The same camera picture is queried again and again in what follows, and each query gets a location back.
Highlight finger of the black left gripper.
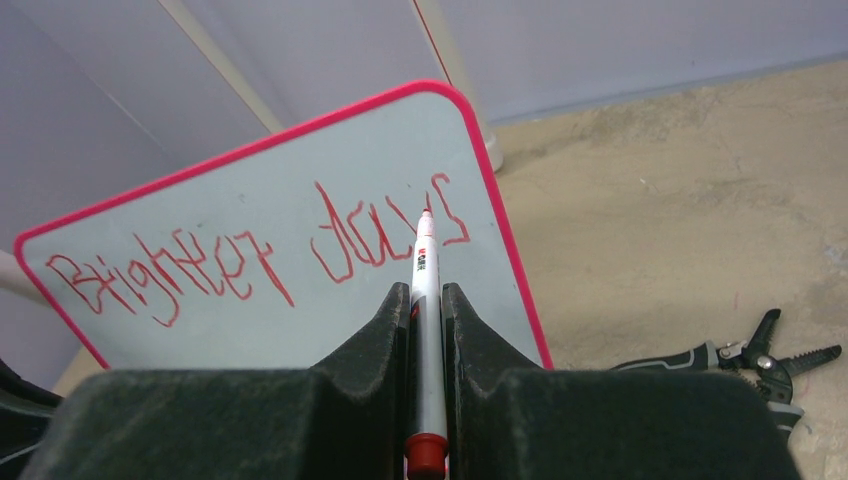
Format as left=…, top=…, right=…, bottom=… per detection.
left=1, top=362, right=63, bottom=480

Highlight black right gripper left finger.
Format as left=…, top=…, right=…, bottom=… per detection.
left=22, top=283, right=408, bottom=479

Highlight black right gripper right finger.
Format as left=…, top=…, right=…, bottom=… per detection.
left=442, top=283, right=800, bottom=479

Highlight red white marker pen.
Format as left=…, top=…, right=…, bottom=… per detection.
left=405, top=209, right=448, bottom=479

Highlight pink-rimmed whiteboard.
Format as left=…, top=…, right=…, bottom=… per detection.
left=14, top=80, right=552, bottom=369

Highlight black handled pliers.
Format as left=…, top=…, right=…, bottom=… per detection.
left=615, top=308, right=842, bottom=440

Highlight white PVC pipe frame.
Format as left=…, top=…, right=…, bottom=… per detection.
left=12, top=1, right=474, bottom=161

